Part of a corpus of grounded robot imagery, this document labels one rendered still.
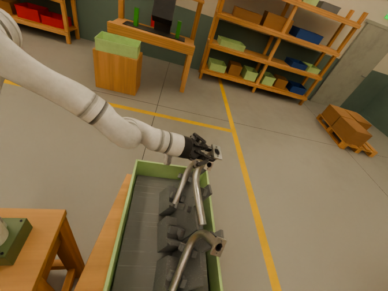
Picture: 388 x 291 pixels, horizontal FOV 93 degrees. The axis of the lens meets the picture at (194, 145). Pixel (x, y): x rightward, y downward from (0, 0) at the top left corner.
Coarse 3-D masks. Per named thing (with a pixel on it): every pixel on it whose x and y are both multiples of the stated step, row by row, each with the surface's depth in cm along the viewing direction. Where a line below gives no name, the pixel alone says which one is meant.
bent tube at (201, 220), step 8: (208, 152) 70; (216, 152) 70; (200, 160) 72; (200, 168) 74; (192, 176) 74; (192, 184) 73; (200, 192) 71; (200, 200) 69; (200, 208) 67; (200, 216) 66; (200, 224) 64
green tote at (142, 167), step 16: (160, 176) 112; (176, 176) 112; (128, 192) 87; (128, 208) 92; (208, 208) 94; (208, 224) 91; (112, 256) 67; (208, 256) 84; (112, 272) 67; (208, 272) 81; (208, 288) 78
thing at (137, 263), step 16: (144, 176) 109; (144, 192) 101; (144, 208) 95; (128, 224) 87; (144, 224) 89; (128, 240) 82; (144, 240) 84; (128, 256) 78; (144, 256) 79; (160, 256) 81; (128, 272) 74; (144, 272) 75; (112, 288) 69; (128, 288) 70; (144, 288) 72
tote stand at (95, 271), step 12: (120, 192) 104; (120, 204) 99; (108, 216) 93; (120, 216) 95; (108, 228) 89; (96, 240) 84; (108, 240) 85; (96, 252) 81; (108, 252) 82; (96, 264) 78; (108, 264) 79; (84, 276) 74; (96, 276) 75; (84, 288) 71; (96, 288) 72
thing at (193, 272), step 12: (204, 240) 69; (180, 252) 78; (156, 264) 78; (168, 264) 72; (192, 264) 69; (156, 276) 74; (192, 276) 66; (156, 288) 70; (180, 288) 68; (192, 288) 63
